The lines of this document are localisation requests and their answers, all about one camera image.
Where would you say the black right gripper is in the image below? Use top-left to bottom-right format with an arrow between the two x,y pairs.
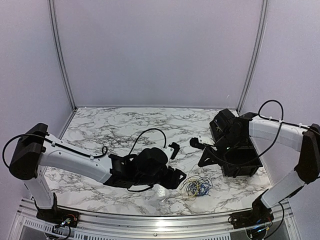
198,131 -> 245,168

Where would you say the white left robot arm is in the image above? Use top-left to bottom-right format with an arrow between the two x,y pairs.
2,123 -> 187,223

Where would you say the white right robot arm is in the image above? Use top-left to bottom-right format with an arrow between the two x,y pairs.
192,98 -> 320,214

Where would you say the black bin near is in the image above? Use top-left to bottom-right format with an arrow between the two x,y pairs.
221,147 -> 263,178

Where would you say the black bin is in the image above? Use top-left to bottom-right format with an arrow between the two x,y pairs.
221,147 -> 263,178
209,108 -> 236,141
224,138 -> 257,162

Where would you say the black bin middle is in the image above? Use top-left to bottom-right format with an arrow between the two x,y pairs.
224,138 -> 257,162

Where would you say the black bin far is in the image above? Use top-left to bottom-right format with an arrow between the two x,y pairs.
209,108 -> 236,141

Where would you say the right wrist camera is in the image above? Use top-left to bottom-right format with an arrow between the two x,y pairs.
189,137 -> 206,150

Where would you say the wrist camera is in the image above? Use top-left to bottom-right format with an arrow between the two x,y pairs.
168,142 -> 180,160
189,137 -> 206,150

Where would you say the dark grey cable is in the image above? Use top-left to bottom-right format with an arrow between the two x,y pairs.
181,174 -> 213,200

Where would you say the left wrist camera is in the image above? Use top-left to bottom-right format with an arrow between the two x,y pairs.
168,142 -> 180,160

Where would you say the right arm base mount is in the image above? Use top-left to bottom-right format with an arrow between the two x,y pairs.
227,210 -> 274,229

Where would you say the aluminium front rail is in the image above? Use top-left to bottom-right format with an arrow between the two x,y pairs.
8,198 -> 301,240

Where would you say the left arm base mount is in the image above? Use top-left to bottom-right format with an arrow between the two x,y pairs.
36,208 -> 80,228

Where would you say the right corner aluminium post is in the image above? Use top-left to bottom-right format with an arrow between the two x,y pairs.
236,0 -> 270,113

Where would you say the corner aluminium post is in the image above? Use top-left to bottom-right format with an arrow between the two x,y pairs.
236,0 -> 270,113
47,0 -> 77,112

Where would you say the left corner aluminium post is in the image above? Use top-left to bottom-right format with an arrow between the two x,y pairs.
47,0 -> 77,112

